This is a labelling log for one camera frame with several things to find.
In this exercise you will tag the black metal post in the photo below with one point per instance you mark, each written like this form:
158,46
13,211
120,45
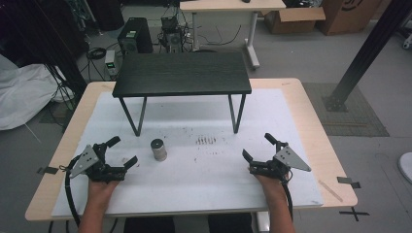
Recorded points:
366,55

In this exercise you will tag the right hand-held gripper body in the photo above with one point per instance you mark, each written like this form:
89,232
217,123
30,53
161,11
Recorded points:
288,159

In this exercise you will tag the white board mat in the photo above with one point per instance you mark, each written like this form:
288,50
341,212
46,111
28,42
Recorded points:
200,181

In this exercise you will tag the open cardboard box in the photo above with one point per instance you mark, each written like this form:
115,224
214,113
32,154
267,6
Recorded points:
293,21

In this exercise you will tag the silver metal cylinder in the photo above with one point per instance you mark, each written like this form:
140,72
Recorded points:
158,150

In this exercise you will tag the pale tape strip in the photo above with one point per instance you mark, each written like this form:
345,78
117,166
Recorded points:
330,191

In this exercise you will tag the black computer tower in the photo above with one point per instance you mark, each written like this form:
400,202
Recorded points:
134,35

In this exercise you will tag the grey floor mat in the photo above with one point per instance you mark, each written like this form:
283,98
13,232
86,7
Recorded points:
356,119

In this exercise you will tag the open electronics unit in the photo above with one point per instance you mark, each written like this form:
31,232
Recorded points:
171,35

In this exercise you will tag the light wooden table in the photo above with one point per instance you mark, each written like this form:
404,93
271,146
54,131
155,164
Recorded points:
327,142

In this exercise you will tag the small grey power supply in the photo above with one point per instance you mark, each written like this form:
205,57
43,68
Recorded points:
110,63

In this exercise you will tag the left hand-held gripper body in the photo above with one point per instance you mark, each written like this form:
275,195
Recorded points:
85,160

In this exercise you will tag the black tape cross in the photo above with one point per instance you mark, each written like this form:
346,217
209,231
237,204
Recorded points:
354,213

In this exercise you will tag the person's right hand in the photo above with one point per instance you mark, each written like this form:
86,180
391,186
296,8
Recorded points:
273,191

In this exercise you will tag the small black table riser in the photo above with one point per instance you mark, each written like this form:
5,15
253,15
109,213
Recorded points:
181,73

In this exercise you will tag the white-legged wooden desk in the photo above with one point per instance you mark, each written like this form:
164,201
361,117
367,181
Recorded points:
226,6

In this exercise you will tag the person's left hand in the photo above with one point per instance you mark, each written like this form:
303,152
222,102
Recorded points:
99,192

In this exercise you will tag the black tape strip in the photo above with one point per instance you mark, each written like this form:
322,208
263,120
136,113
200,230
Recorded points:
348,182
47,170

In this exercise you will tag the white round object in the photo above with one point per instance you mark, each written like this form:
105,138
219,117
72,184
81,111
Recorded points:
406,168

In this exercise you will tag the white cloth heap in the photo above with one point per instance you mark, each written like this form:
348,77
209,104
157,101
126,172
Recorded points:
26,93

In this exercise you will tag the large printed cardboard box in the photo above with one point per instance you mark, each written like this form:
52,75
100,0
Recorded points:
346,16

